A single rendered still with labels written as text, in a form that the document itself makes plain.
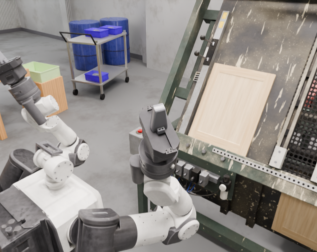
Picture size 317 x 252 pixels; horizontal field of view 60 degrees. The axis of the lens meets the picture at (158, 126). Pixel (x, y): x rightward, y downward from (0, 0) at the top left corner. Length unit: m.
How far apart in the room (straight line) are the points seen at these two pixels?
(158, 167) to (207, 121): 1.42
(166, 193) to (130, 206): 2.05
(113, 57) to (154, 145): 6.25
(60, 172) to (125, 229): 0.24
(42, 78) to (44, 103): 3.22
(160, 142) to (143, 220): 0.35
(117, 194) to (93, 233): 2.12
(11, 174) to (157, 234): 0.53
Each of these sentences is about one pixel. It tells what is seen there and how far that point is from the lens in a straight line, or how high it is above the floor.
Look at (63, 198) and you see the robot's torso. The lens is 0.86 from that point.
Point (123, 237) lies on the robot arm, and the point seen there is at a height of 1.33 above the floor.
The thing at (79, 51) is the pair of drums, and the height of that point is 0.44.
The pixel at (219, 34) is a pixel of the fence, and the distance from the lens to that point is 2.16.
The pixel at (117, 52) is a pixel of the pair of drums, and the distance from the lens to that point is 6.71.
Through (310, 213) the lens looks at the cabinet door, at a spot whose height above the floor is 0.54.
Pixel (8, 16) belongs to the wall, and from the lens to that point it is 12.04.
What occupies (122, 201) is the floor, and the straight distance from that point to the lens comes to 2.78.
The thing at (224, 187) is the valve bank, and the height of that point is 0.73.
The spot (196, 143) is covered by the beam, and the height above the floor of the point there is 0.88.
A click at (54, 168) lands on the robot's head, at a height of 1.47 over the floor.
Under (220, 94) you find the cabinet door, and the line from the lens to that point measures 2.01.
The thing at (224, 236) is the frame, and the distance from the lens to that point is 2.32.
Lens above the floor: 1.93
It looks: 29 degrees down
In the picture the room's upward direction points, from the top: straight up
